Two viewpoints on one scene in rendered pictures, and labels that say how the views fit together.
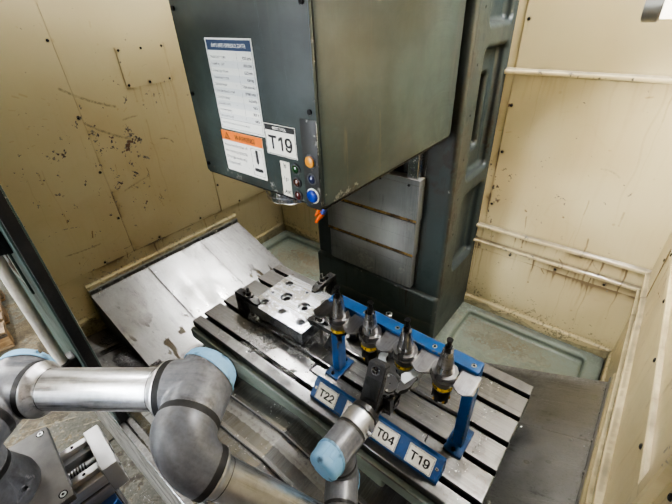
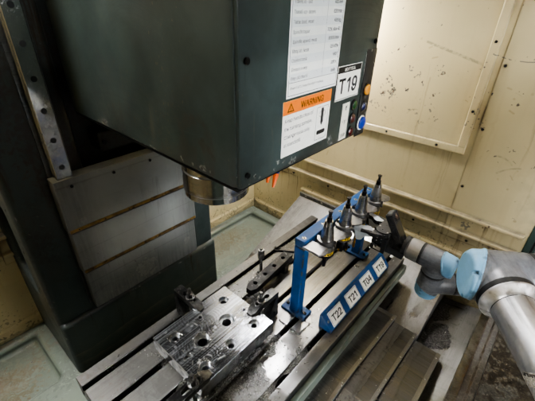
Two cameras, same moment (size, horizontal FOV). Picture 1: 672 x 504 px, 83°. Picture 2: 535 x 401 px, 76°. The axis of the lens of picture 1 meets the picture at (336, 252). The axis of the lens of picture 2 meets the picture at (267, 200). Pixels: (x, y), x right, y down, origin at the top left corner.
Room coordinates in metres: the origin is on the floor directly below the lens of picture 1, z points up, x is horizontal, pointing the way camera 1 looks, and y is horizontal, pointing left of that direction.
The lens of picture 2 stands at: (1.02, 0.88, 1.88)
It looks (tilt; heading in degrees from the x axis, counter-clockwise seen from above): 31 degrees down; 270
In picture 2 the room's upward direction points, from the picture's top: 2 degrees clockwise
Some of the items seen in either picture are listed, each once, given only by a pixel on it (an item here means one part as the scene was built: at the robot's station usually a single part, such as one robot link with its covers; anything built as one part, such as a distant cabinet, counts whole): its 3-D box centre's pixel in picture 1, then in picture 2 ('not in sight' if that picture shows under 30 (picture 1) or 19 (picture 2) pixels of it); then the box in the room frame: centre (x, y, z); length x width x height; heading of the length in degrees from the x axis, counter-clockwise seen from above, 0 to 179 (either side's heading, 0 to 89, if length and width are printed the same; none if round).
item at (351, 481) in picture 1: (342, 480); (433, 282); (0.45, 0.01, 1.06); 0.11 x 0.08 x 0.11; 174
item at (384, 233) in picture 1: (369, 222); (140, 221); (1.48, -0.16, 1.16); 0.48 x 0.05 x 0.51; 49
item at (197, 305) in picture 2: (323, 287); (189, 303); (1.27, 0.06, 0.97); 0.13 x 0.03 x 0.15; 139
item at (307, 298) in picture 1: (295, 306); (215, 334); (1.17, 0.17, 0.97); 0.29 x 0.23 x 0.05; 49
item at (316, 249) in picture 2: (324, 309); (316, 249); (0.86, 0.04, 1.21); 0.07 x 0.05 x 0.01; 139
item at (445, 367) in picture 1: (446, 360); (376, 191); (0.61, -0.25, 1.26); 0.04 x 0.04 x 0.07
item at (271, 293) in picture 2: (322, 328); (262, 306); (1.03, 0.06, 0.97); 0.13 x 0.03 x 0.15; 49
